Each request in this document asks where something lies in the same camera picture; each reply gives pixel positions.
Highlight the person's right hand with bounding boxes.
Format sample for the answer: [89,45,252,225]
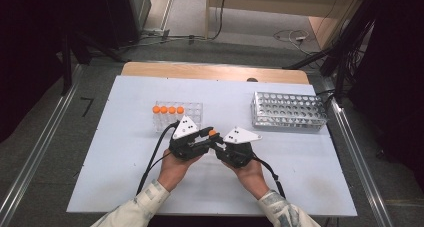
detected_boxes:
[221,157,271,201]

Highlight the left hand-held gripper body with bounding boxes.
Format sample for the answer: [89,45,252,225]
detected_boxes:
[168,115,210,162]

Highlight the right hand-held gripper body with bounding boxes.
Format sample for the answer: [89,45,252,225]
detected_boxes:
[214,126,263,169]

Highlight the black stand legs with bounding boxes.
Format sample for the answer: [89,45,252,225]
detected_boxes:
[59,29,125,97]

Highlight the metal floor rail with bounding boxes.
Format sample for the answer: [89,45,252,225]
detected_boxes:
[328,96,395,227]
[0,64,85,221]

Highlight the black hanging cable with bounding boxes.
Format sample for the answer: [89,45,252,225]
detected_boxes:
[211,0,229,41]

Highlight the clear plastic tube rack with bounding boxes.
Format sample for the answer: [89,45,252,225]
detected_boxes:
[152,100,204,133]

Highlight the perforated metal tube rack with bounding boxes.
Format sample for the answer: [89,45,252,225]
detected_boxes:
[250,91,329,132]

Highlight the black cabinet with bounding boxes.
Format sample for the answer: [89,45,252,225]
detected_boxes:
[99,0,152,50]

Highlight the white floor cable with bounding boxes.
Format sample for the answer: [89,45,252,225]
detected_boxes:
[273,29,322,57]

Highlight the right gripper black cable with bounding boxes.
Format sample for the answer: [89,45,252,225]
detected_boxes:
[251,153,287,200]

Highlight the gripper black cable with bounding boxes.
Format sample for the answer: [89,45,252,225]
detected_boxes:
[136,121,180,196]
[251,153,287,200]

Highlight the light wooden furniture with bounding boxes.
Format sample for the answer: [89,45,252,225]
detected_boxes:
[204,0,368,50]

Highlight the grey floor cable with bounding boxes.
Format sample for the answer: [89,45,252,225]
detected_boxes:
[119,28,209,50]

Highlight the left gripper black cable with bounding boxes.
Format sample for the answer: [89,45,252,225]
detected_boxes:
[136,121,180,196]

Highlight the black tripod with cables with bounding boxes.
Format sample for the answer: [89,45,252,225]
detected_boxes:
[282,0,379,103]

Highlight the person's left hand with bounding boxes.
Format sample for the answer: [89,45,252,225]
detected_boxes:
[157,149,203,193]

